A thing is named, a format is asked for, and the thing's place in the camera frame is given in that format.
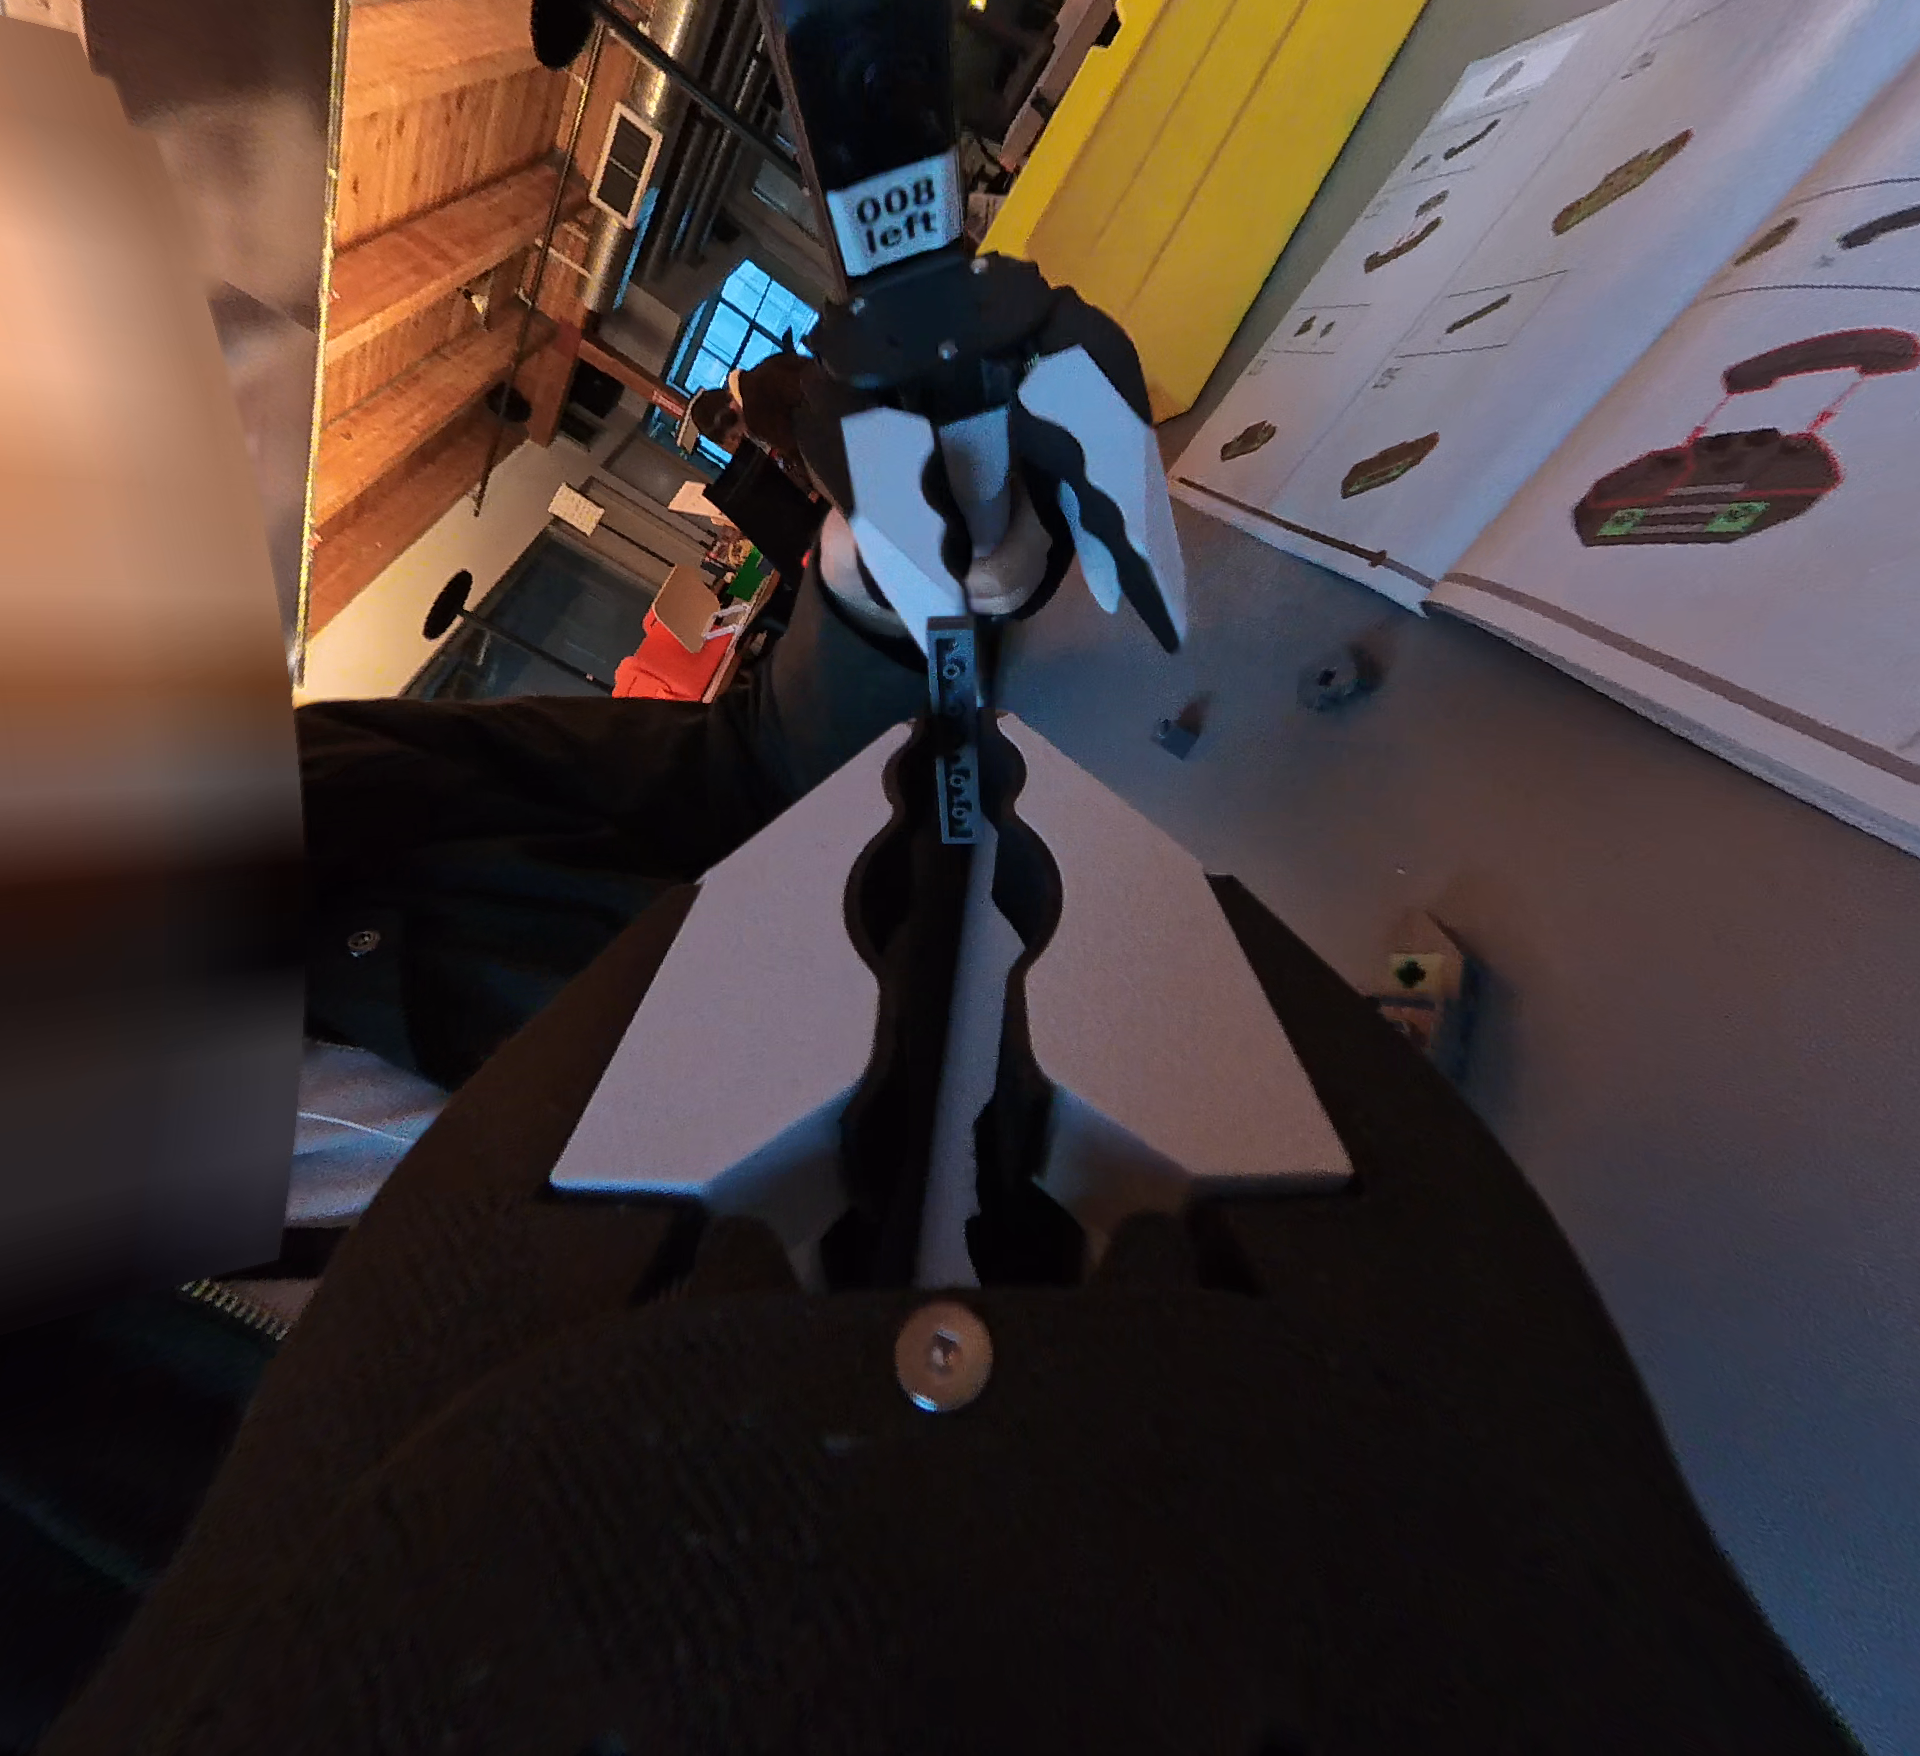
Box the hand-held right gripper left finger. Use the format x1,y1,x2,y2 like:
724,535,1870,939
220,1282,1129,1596
542,722,925,1282

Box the orange crate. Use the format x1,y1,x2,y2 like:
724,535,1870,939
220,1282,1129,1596
611,597,735,708

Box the person in dark jacket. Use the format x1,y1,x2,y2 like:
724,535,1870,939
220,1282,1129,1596
0,1036,453,1756

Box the dark grey brick plate assembly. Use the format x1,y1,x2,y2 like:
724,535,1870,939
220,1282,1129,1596
932,613,995,846

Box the person's left hand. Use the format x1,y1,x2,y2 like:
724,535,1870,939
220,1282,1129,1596
966,516,1058,619

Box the silver ventilation duct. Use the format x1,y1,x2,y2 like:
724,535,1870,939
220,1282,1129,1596
578,0,782,320

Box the dark brick with green tile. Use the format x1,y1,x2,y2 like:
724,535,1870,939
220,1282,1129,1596
1374,907,1486,1085

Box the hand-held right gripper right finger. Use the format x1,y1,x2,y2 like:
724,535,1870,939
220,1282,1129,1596
976,714,1355,1264

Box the white air vent grille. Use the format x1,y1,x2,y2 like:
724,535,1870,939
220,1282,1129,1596
582,105,662,222

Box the person's left forearm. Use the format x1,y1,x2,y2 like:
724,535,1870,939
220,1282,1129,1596
297,544,915,1085

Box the yellow parts bin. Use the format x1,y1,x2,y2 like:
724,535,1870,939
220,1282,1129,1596
981,0,1496,421

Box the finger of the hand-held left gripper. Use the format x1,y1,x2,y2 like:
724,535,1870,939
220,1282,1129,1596
1016,352,1194,656
843,413,966,637

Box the open instruction booklet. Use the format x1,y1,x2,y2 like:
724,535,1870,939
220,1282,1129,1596
1168,0,1920,859

